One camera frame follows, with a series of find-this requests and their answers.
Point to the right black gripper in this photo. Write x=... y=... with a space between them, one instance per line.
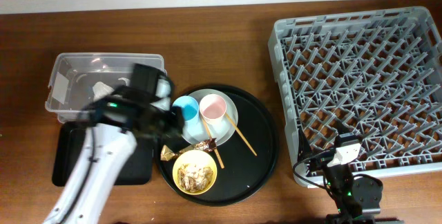
x=319 y=158

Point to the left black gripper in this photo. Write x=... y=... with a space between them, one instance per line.
x=175 y=124

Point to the gold brown candy wrapper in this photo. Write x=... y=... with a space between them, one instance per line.
x=167 y=154

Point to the blue plastic cup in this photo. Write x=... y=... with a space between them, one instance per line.
x=190 y=109

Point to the white napkin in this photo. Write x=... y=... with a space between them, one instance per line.
x=100 y=90

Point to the yellow bowl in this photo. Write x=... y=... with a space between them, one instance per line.
x=199 y=158

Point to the food scraps and rice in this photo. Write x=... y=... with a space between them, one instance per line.
x=194 y=178

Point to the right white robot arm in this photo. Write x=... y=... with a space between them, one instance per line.
x=357 y=197

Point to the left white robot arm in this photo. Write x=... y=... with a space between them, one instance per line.
x=113 y=126

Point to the clear plastic waste bin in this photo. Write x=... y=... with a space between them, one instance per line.
x=84 y=70

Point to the grey dishwasher rack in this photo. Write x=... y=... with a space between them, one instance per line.
x=378 y=72

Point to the pink plastic cup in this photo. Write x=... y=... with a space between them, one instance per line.
x=212 y=108

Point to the round black serving tray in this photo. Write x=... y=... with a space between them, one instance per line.
x=243 y=173

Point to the grey round plate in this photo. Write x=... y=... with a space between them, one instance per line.
x=221 y=131

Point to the black rectangular tray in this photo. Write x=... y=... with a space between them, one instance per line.
x=136 y=171

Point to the white label on bin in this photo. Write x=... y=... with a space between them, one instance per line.
x=60 y=88

